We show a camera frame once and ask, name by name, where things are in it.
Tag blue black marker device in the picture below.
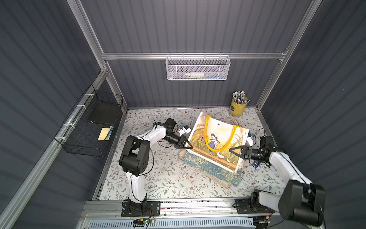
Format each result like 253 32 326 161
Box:
252 161 261 168

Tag yellow sticky notepad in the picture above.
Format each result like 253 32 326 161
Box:
98 128 110 141

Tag black notebook in basket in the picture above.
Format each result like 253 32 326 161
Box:
87 103 121 125

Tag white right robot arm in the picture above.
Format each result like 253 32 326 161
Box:
229 135 326 229

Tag cream tote bag front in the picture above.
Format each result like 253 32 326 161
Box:
178 115 246 189

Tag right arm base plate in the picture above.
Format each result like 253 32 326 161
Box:
232 198 254 214

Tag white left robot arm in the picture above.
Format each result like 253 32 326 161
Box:
119 118 193 217

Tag bundle of pencils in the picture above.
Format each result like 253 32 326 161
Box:
232 91 250 105

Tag white wire wall basket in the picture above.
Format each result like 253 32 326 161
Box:
165 55 231 81

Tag black wire wall basket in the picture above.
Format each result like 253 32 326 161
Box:
55 86 123 157

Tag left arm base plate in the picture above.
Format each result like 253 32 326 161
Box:
121 199 161 218

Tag yellow pencil cup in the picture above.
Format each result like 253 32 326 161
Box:
229 97 248 116

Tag cream tote blue print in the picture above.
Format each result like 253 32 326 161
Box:
180 153 242 188

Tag small green circuit board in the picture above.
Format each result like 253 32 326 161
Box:
132 218 150 228

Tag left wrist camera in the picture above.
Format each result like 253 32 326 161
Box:
178 125 192 136

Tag white tube in basket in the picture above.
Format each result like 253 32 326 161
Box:
185 72 205 78

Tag cream tote yellow handles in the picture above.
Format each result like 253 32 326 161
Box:
187 112 249 173

